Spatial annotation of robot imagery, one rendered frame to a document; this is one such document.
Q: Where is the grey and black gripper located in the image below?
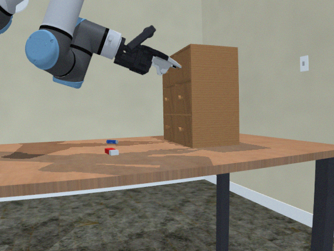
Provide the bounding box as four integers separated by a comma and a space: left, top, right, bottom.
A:
113, 37, 181, 76

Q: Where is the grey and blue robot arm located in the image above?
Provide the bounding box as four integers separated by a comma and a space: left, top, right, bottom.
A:
0, 0, 156, 89

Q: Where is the red and white eraser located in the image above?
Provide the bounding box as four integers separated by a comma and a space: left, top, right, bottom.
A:
105, 148, 119, 155

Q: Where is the brown wooden drawer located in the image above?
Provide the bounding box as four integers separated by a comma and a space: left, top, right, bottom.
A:
174, 48, 191, 82
163, 67, 175, 86
176, 115, 192, 146
164, 115, 176, 141
175, 82, 191, 112
163, 86, 175, 112

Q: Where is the brown wooden chest of drawers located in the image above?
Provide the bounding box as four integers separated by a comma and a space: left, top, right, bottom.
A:
163, 44, 239, 148

